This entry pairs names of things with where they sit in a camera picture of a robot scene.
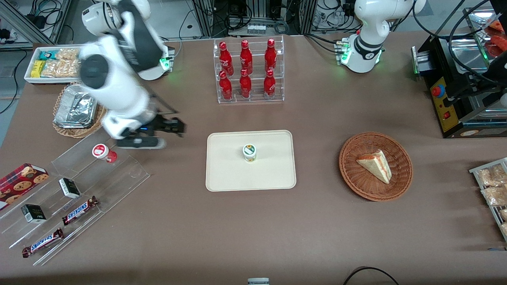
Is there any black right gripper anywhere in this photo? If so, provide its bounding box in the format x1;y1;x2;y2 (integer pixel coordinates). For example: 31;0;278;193
127;117;186;139

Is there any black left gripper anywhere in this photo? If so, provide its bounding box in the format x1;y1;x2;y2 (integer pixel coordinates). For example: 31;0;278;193
443;73;502;108

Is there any cream plastic tray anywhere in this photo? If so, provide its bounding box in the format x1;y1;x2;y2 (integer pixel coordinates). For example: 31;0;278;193
205;130;297;192

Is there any red gum bottle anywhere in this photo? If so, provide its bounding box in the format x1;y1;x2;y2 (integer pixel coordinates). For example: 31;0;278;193
92;144;118;163

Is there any black sealing machine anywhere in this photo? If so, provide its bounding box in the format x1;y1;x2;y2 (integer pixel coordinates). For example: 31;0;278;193
411;0;507;139

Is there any red cola bottle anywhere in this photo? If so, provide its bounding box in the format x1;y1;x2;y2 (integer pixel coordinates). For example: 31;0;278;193
265;38;277;72
263;69;276;97
219;41;234;76
240;40;253;75
239;69;252;99
219;70;233;101

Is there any red food packet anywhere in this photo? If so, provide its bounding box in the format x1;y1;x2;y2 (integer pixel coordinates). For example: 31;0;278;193
485;22;507;58

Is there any clear acrylic stepped rack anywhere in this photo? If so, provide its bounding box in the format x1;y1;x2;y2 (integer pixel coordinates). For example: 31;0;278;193
0;135;151;266

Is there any clear acrylic bottle rack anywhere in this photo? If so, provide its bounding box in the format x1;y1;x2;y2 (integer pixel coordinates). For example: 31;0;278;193
213;36;285;104

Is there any clear bagged snack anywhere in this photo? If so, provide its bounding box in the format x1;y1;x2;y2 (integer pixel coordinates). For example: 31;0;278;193
477;164;507;186
481;185;507;206

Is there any small wicker basket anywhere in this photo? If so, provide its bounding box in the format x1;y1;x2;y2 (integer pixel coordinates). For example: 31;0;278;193
53;82;108;139

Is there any aluminium foil container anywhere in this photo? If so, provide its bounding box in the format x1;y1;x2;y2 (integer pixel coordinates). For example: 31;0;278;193
54;85;98;129

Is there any wrapped triangle sandwich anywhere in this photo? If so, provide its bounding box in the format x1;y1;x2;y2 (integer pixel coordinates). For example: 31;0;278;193
356;149;393;184

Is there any small black box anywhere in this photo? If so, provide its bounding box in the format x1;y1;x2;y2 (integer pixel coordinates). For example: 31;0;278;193
59;178;81;199
21;204;47;224

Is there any Snickers bar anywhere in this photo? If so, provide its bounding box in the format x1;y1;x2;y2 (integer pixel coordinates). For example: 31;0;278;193
62;196;99;226
22;228;65;258

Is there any clear cracker packet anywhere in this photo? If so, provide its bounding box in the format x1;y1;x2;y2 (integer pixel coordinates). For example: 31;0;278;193
41;59;82;78
55;48;82;61

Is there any round brown wicker basket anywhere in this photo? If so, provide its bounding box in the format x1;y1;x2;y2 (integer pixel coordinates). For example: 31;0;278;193
339;132;414;202

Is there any white snack bin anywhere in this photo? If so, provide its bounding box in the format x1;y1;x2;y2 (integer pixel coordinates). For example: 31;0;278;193
25;46;87;85

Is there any red cookie box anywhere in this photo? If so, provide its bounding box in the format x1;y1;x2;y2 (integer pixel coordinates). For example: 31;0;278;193
0;163;50;210

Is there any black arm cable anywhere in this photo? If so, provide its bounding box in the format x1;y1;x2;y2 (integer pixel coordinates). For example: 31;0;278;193
147;90;179;115

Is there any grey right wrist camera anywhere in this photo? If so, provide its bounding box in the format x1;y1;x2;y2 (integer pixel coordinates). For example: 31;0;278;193
117;137;167;150

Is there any grey wire snack tray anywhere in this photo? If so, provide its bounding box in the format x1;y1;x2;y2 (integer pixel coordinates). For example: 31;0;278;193
469;158;507;243

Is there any black cable loop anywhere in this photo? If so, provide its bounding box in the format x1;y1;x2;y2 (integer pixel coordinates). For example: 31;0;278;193
343;267;400;285

